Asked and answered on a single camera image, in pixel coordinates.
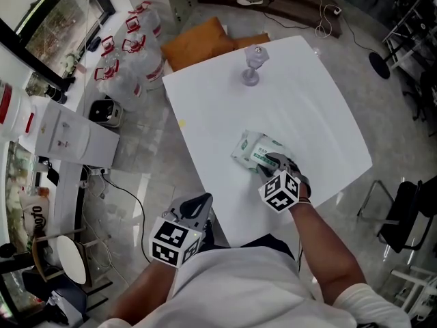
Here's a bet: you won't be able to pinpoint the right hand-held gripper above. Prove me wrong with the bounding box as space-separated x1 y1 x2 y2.
255 152 312 213

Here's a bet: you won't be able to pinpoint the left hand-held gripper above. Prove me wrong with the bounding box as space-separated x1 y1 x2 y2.
148 192 215 270

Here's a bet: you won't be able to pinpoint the white green wet wipes pack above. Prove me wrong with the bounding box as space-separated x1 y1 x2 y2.
230 130 295 174

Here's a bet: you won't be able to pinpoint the person's left forearm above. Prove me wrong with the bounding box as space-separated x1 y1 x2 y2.
108 258 179 321

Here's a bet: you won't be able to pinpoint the person's right forearm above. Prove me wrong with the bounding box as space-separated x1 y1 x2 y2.
289 199 369 308

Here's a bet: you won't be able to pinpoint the person's black trousers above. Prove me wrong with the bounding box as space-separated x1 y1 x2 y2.
240 232 296 260

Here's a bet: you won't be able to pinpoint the person's white shirt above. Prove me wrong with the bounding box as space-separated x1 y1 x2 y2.
135 245 412 328

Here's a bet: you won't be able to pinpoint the grey stand with round base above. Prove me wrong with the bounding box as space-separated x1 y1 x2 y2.
240 44 271 88

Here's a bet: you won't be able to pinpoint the small orange cushion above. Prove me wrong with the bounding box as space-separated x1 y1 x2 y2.
234 32 271 50

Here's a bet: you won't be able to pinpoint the black and white bin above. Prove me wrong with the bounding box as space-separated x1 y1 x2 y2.
87 98 124 128

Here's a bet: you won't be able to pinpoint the large orange cushion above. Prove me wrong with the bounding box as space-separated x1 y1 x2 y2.
160 16 237 72

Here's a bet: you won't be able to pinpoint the round white stool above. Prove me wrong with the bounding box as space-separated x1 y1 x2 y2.
55 234 88 286

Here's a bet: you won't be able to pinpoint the black chair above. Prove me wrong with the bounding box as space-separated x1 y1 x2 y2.
356 178 437 254

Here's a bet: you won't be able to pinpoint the black round floor stand base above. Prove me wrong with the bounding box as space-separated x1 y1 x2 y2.
368 51 392 81

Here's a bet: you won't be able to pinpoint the white water dispenser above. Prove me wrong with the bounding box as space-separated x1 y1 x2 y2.
18 96 121 169

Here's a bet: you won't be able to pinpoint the white printed bag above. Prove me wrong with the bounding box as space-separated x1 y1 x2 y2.
18 192 53 241

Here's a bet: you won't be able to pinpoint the white water jug red label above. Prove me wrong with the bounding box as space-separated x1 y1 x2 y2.
0 79 39 144

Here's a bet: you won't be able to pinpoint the black floor cable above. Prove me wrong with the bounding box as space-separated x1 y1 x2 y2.
98 172 153 264

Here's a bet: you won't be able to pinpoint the clear water bottle red handle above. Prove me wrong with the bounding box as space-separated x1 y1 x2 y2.
128 0 163 40
100 35 121 65
94 59 148 113
122 34 165 91

